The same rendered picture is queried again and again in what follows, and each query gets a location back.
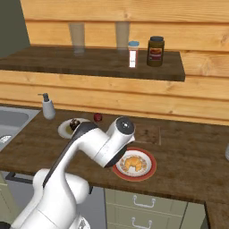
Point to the clear drinking glass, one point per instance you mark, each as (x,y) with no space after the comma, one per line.
(77,35)
(122,34)

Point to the grey soap dispenser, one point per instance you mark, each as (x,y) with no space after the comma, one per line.
(48,108)

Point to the chocolate cupcake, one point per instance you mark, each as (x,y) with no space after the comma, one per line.
(74,123)

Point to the jam jar with black lid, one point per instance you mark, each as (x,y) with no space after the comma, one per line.
(155,52)

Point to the pale green drawer front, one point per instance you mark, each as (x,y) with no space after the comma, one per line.
(173,205)
(119,219)

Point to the red rimmed plate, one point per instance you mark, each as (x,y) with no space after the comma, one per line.
(150,167)

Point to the white bottle with blue cap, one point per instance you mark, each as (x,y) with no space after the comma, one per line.
(133,56)

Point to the white plate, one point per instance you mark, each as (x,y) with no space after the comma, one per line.
(64,129)

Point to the golden croissant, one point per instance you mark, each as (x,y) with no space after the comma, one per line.
(134,164)

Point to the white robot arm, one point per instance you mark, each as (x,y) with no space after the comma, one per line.
(59,190)

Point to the dark red round fruit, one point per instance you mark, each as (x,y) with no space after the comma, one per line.
(97,117)

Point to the grey dishwasher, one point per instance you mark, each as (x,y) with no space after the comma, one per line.
(97,208)

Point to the steel sink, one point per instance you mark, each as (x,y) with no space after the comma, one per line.
(13,122)

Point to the dark wooden cutting board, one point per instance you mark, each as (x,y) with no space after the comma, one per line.
(147,134)

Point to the clear glass object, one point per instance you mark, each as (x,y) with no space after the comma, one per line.
(227,153)

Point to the dark wooden wall shelf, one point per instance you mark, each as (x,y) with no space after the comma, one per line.
(89,64)

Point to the pale green cupboard door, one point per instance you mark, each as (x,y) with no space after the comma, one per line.
(193,217)
(4,199)

